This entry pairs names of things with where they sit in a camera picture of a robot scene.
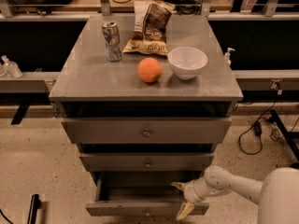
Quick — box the black bar on floor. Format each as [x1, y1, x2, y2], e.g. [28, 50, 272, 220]
[27, 194, 41, 224]

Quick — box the white pump bottle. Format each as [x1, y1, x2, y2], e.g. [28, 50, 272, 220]
[224, 48, 235, 66]

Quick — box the grey drawer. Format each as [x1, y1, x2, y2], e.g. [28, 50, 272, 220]
[79, 153, 213, 172]
[62, 118, 232, 144]
[86, 171, 200, 217]

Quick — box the grey top drawer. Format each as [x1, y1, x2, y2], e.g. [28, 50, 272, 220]
[62, 118, 232, 144]

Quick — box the brown chip bag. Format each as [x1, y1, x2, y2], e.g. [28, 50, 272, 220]
[123, 0, 175, 55]

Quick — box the clear sanitizer bottle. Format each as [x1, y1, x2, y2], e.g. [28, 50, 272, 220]
[1, 55, 22, 78]

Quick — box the grey middle drawer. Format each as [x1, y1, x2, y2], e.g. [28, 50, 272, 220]
[79, 153, 213, 172]

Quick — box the white bowl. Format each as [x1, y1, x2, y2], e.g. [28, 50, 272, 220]
[167, 47, 207, 80]

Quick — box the silver drink can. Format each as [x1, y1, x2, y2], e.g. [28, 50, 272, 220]
[102, 21, 121, 62]

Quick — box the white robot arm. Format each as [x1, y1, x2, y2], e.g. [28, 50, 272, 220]
[172, 165, 299, 224]

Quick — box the grey bottom drawer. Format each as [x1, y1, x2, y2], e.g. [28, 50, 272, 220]
[86, 171, 200, 217]

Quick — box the grey drawer cabinet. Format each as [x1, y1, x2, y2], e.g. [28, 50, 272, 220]
[49, 13, 244, 189]

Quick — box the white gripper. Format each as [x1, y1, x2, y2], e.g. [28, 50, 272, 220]
[171, 179, 207, 220]

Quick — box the black stand leg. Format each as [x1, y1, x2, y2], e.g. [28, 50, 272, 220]
[270, 109, 299, 169]

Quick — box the orange fruit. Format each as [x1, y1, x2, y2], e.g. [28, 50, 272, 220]
[137, 58, 163, 83]

